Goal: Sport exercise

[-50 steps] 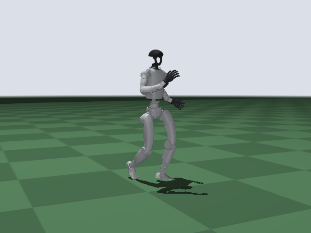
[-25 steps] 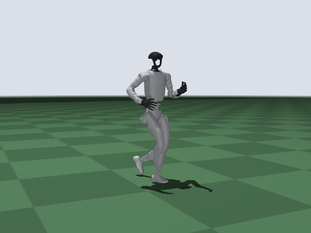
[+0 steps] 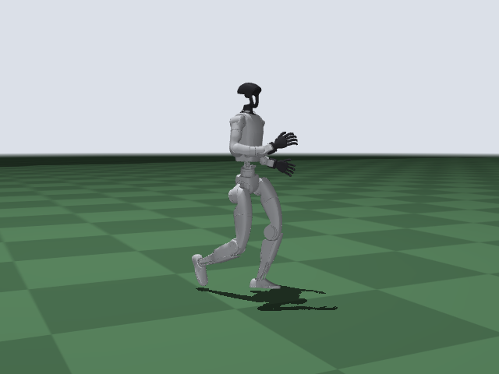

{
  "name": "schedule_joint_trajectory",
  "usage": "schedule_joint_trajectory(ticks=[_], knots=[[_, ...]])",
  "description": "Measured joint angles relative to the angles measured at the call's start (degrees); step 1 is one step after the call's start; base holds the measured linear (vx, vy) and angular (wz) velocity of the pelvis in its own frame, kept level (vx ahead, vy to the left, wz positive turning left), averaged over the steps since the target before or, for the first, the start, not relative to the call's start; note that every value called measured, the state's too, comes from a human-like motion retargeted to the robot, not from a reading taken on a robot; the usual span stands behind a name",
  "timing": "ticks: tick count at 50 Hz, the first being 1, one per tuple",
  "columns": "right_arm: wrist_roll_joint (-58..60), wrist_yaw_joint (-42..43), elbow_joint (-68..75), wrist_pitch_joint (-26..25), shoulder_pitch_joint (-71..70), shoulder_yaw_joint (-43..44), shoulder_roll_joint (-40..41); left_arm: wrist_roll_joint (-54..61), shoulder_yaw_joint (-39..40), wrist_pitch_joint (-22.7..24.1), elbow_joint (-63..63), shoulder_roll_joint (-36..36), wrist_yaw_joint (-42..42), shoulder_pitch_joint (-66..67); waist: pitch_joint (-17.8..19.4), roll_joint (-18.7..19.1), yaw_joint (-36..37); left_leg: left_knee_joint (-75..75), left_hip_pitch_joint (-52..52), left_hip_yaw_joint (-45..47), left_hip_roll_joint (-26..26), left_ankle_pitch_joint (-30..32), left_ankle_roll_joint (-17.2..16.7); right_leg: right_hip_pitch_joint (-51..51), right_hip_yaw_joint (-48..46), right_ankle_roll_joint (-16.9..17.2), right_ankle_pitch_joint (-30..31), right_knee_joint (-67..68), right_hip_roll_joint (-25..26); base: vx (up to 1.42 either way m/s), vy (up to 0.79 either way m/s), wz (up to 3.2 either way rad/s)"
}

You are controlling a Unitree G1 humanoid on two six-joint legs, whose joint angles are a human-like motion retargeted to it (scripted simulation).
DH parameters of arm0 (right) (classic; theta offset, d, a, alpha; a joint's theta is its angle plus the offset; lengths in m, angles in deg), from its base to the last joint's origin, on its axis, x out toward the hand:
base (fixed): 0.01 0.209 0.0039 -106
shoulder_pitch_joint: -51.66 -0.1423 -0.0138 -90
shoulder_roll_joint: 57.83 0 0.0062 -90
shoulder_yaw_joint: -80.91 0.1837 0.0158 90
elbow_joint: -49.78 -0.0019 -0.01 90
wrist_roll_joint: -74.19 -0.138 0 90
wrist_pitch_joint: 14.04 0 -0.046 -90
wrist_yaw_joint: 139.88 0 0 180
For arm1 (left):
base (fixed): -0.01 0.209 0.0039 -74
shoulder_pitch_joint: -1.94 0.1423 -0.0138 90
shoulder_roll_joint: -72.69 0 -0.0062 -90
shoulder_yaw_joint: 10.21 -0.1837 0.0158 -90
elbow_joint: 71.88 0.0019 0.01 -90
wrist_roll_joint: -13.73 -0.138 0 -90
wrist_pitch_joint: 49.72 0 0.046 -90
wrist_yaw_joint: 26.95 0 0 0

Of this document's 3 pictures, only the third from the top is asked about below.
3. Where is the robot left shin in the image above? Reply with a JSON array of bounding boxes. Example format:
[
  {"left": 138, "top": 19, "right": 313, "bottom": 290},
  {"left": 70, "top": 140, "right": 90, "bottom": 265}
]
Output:
[{"left": 257, "top": 233, "right": 283, "bottom": 281}]

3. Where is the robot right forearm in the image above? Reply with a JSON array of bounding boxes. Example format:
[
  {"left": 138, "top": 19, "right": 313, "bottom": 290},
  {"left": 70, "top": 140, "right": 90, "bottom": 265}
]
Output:
[{"left": 232, "top": 143, "right": 274, "bottom": 157}]

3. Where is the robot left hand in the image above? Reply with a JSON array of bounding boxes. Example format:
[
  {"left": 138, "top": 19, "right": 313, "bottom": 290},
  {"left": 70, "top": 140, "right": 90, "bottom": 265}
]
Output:
[{"left": 268, "top": 158, "right": 295, "bottom": 177}]

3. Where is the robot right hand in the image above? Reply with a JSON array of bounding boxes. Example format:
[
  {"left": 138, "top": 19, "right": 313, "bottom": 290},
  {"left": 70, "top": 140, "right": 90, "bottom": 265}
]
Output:
[{"left": 267, "top": 132, "right": 298, "bottom": 154}]

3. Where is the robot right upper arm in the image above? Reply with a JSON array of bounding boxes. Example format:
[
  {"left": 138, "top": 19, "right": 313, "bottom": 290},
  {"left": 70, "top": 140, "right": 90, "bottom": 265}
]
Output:
[{"left": 229, "top": 115, "right": 246, "bottom": 157}]

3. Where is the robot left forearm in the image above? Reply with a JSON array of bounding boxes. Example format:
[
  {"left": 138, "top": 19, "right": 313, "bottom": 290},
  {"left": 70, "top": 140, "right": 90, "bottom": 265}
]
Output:
[{"left": 260, "top": 156, "right": 274, "bottom": 167}]

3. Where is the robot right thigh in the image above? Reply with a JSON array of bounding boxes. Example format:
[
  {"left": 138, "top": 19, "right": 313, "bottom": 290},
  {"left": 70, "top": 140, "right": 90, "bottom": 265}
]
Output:
[{"left": 228, "top": 183, "right": 253, "bottom": 255}]

